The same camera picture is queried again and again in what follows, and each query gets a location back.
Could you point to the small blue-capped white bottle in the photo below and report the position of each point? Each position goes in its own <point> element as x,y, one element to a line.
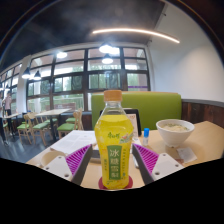
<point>146,138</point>

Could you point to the white paper napkin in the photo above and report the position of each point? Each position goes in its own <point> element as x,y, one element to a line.
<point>186,154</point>

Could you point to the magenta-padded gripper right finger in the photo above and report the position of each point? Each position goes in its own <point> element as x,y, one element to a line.
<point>163,165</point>

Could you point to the green upholstered bench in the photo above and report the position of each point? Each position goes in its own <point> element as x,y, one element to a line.
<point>156,106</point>

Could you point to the white paper sheet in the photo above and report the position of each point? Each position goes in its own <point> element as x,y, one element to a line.
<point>73,140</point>

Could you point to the white bowl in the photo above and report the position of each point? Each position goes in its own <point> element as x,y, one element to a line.
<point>175,133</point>

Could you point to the black pendant lamps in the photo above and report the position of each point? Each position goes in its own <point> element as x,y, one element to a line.
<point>106,60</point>

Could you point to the long curved ceiling light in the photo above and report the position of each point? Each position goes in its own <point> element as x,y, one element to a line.
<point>140,31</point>

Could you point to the wooden chairs with green seats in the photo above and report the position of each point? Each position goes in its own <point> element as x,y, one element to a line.
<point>66,126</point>

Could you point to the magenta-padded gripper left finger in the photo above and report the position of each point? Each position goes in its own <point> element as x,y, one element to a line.
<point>58,166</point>

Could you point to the yellow drink bottle orange cap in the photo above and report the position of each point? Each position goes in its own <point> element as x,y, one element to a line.
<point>114,140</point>

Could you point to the light wooden dining table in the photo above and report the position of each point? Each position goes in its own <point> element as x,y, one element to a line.
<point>53,112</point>

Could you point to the person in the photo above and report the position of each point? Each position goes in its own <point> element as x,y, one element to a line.
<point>8,103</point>

